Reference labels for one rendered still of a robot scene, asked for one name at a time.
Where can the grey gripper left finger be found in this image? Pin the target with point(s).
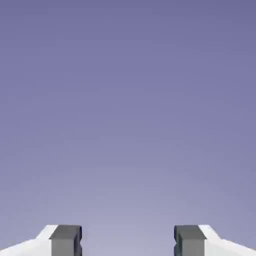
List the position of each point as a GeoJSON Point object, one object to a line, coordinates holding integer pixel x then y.
{"type": "Point", "coordinates": [64, 242]}

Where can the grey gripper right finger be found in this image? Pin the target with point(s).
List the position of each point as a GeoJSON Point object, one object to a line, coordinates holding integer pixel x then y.
{"type": "Point", "coordinates": [190, 242]}

